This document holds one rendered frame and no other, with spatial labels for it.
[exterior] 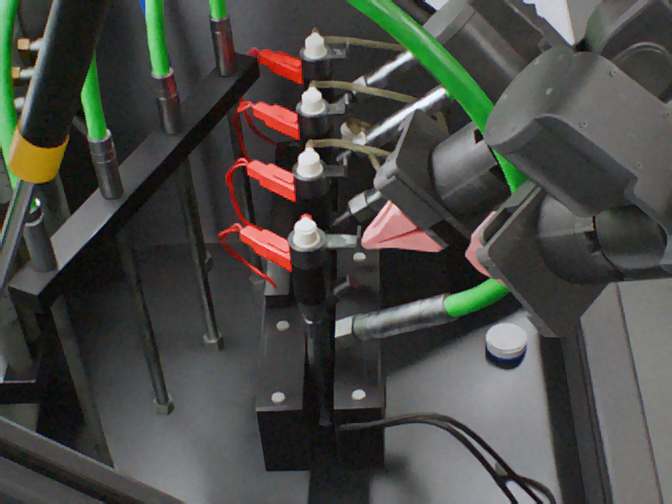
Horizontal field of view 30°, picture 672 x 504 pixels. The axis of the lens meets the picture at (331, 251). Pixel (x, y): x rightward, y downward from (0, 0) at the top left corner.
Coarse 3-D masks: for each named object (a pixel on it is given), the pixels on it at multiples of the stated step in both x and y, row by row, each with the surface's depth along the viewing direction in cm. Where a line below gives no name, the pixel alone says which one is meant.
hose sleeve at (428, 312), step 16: (416, 304) 81; (432, 304) 80; (368, 320) 84; (384, 320) 83; (400, 320) 82; (416, 320) 81; (432, 320) 81; (448, 320) 80; (368, 336) 84; (384, 336) 84
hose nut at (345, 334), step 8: (344, 320) 86; (352, 320) 85; (336, 328) 86; (344, 328) 85; (352, 328) 85; (336, 336) 86; (344, 336) 85; (352, 336) 85; (344, 344) 86; (352, 344) 86
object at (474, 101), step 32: (0, 0) 78; (352, 0) 67; (384, 0) 67; (0, 32) 80; (416, 32) 67; (0, 64) 82; (448, 64) 67; (0, 96) 84; (480, 96) 68; (0, 128) 87; (480, 128) 69; (512, 192) 71; (480, 288) 78
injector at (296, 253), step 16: (288, 240) 94; (320, 240) 94; (304, 256) 94; (320, 256) 94; (304, 272) 95; (320, 272) 95; (304, 288) 96; (320, 288) 96; (336, 288) 97; (352, 288) 97; (304, 304) 97; (320, 304) 97; (304, 320) 100; (320, 320) 99; (320, 336) 100; (320, 352) 102; (320, 368) 103; (320, 384) 104; (320, 400) 106; (320, 416) 107
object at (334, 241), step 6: (330, 234) 95; (336, 234) 95; (342, 234) 95; (330, 240) 94; (336, 240) 94; (342, 240) 94; (348, 240) 94; (354, 240) 94; (324, 246) 94; (330, 246) 94; (336, 246) 94; (342, 246) 94; (348, 246) 94; (354, 246) 94
